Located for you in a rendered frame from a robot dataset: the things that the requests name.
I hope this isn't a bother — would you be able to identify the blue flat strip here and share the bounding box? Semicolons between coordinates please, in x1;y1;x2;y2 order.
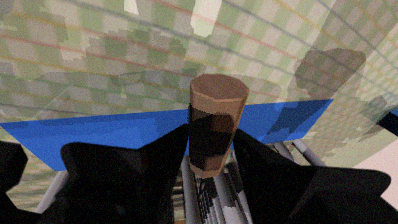
0;99;334;171

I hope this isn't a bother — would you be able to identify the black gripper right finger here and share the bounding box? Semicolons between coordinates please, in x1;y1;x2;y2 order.
233;128;392;224

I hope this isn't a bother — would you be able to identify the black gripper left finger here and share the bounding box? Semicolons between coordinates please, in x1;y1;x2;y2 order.
60;123;189;224

